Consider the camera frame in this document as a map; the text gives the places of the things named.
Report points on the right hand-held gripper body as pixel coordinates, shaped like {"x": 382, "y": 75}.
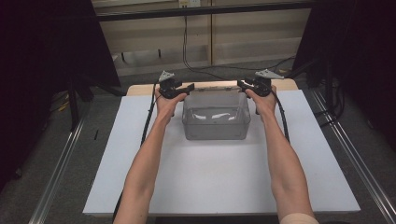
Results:
{"x": 261, "y": 87}

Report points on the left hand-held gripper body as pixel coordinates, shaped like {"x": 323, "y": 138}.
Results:
{"x": 168, "y": 90}

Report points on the clear plastic box lid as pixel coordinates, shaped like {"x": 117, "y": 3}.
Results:
{"x": 216, "y": 88}

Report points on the clear grey plastic storage box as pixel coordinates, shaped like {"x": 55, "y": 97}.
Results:
{"x": 214, "y": 130}

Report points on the person's right hand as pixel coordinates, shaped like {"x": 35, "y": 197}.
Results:
{"x": 265, "y": 105}

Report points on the person's left hand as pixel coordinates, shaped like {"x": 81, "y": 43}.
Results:
{"x": 165, "y": 109}

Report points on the wooden table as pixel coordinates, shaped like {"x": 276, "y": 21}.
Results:
{"x": 289, "y": 84}

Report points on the black horizontal bar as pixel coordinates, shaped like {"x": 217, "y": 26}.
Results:
{"x": 202, "y": 11}

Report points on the small black floor piece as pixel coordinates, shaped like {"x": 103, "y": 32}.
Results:
{"x": 96, "y": 134}

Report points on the white table cover board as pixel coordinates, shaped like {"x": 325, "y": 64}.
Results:
{"x": 211, "y": 174}

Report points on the black metal stand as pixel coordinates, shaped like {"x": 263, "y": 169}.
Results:
{"x": 73, "y": 105}

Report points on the yellow floor tape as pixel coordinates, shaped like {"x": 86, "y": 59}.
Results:
{"x": 63, "y": 106}

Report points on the black curtain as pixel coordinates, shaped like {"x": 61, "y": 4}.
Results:
{"x": 37, "y": 62}
{"x": 361, "y": 46}

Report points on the white wall outlet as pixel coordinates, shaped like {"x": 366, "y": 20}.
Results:
{"x": 190, "y": 3}

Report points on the metal floor rail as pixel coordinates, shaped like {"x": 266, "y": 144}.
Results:
{"x": 351, "y": 149}
{"x": 59, "y": 168}

